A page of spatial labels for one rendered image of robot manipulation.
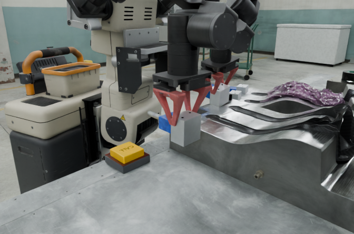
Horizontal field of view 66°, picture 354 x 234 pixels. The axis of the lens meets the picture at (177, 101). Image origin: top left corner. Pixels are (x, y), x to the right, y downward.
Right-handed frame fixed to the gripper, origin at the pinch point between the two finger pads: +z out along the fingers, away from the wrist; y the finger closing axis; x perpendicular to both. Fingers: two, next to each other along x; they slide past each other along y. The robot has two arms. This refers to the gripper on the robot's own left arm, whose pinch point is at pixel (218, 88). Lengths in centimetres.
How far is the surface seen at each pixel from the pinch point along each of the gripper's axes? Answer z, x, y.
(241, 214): 5.3, -27.1, -29.2
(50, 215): 5, -2, -53
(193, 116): -8.8, -13.2, -27.0
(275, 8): 130, 323, 727
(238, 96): 9.7, 1.9, 15.5
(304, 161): -3.9, -32.3, -18.4
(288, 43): 189, 225, 625
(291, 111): 8.2, -17.0, 16.1
